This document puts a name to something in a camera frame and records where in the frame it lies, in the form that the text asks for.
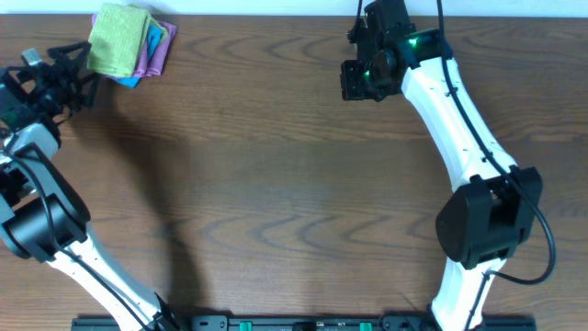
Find folded purple cloth underneath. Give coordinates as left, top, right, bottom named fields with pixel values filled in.
left=144, top=21, right=177, bottom=76

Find green microfiber cloth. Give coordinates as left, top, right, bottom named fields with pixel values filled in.
left=86, top=3, right=152, bottom=79

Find folded yellow-green cloth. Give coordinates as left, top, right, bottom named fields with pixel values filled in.
left=130, top=3, right=169, bottom=44

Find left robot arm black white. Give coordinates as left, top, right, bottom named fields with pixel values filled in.
left=1, top=41, right=183, bottom=330

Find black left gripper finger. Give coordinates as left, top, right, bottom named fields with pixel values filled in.
left=47, top=41, right=92, bottom=69
left=69, top=73, right=100, bottom=110

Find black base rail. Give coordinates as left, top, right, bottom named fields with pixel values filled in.
left=71, top=313, right=537, bottom=331

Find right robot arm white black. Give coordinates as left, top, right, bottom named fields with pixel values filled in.
left=341, top=23, right=546, bottom=330

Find folded blue cloth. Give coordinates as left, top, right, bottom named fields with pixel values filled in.
left=112, top=25, right=161, bottom=88

